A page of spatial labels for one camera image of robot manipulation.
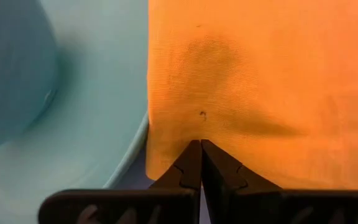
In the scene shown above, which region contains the teal plate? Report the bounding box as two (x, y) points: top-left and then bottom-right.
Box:
(0, 0), (151, 224)

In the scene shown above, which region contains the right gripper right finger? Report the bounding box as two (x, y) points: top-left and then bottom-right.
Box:
(201, 139), (282, 224)

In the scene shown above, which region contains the blue bowl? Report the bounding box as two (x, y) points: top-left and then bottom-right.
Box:
(0, 0), (59, 156)

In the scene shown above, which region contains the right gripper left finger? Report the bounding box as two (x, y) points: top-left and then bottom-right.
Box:
(149, 139), (202, 191)

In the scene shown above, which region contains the blue plastic tray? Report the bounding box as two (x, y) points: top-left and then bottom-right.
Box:
(104, 146), (157, 191)

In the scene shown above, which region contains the orange cloth napkin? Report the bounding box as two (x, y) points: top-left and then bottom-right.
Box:
(145, 0), (358, 191)

